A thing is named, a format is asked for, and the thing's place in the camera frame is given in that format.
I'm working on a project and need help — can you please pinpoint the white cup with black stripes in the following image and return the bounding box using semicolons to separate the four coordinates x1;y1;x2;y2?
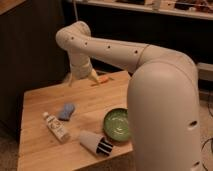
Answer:
78;131;113;156

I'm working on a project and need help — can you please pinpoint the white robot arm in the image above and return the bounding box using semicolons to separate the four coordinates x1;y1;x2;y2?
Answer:
56;21;202;171

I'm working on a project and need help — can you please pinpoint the white bottle with label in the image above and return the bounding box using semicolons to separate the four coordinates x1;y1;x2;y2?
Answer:
43;112;70;143

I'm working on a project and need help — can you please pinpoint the wooden shelf with clutter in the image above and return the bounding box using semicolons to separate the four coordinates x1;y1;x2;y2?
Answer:
67;0;213;21

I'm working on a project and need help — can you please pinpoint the green ceramic bowl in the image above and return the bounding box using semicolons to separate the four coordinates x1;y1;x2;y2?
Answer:
103;108;130;142

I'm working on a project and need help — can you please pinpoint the orange carrot toy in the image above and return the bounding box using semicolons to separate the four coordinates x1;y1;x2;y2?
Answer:
91;76;109;86

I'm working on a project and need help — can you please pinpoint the black cable on floor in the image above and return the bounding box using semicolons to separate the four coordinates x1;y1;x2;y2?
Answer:
200;96;213;171

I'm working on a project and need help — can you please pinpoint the long case with black handle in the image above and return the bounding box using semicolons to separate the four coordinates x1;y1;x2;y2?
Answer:
197;63;213;82

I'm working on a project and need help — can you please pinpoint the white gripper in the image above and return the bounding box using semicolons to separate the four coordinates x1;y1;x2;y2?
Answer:
68;51;100;86

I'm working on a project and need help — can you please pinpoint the thin metal pole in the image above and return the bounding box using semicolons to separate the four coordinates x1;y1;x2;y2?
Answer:
72;0;79;21

